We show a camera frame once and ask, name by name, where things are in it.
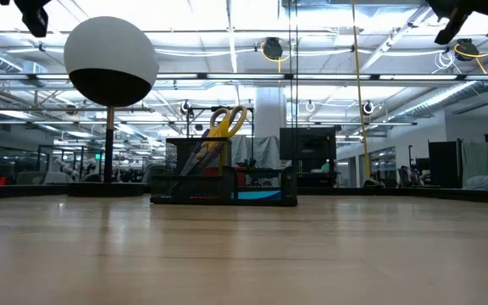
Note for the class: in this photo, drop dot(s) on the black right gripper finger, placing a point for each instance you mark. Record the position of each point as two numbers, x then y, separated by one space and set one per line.
451 27

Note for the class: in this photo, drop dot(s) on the purple pen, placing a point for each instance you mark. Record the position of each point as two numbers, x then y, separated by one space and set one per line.
199 148

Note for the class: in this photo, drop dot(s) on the black mesh desk organizer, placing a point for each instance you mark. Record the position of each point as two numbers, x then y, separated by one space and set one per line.
193 190

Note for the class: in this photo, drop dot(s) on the blue sticky note pad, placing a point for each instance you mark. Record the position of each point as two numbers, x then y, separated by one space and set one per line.
258 195

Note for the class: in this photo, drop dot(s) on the black tall cabinet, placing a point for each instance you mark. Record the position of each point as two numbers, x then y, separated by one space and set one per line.
445 165

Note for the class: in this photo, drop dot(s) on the black monitor on stand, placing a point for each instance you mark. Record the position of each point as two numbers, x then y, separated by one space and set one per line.
307 144

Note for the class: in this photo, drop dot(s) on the black aluminium table frame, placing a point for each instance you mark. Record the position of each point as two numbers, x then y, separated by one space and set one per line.
396 192

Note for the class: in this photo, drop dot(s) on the black background rig frame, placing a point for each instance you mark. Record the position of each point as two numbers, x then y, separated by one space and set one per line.
201 109

